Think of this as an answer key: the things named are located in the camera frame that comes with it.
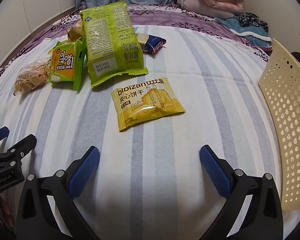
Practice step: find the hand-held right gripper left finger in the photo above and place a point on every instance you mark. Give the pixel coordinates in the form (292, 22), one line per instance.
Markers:
(83, 170)

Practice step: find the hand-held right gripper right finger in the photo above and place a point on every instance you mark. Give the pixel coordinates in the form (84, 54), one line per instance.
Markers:
(215, 171)

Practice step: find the clear biscuit bag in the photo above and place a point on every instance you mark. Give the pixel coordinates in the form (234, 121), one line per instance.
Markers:
(31, 77)

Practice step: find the cream perforated plastic basket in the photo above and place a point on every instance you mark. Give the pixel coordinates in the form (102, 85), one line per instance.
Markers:
(290, 130)

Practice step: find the yellow sandwich biscuit packet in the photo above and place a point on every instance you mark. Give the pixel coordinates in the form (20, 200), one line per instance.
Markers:
(145, 105)

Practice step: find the gold packet with red band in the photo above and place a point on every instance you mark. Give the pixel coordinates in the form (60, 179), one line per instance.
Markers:
(75, 31)

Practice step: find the striped grey white sheet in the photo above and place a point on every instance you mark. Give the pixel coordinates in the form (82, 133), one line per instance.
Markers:
(165, 155)

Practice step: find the small green yellow snack packet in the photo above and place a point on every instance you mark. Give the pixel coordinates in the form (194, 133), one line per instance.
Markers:
(65, 65)

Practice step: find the large green snack packet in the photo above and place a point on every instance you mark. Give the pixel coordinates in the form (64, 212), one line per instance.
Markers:
(107, 42)

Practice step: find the white wardrobe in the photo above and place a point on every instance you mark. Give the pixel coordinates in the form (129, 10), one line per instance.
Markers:
(35, 2)

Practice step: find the dark blue cracker packet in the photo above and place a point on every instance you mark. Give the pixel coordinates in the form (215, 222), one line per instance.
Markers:
(152, 42)

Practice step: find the leopard print cloth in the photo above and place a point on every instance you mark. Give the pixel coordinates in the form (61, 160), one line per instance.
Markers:
(252, 20)

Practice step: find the purple floral bedsheet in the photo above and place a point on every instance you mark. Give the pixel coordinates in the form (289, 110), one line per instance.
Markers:
(177, 17)

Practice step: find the mauve folded quilt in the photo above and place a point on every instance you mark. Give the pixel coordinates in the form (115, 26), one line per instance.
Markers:
(197, 7)

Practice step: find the pink floral quilt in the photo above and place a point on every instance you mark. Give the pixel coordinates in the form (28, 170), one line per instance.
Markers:
(227, 3)

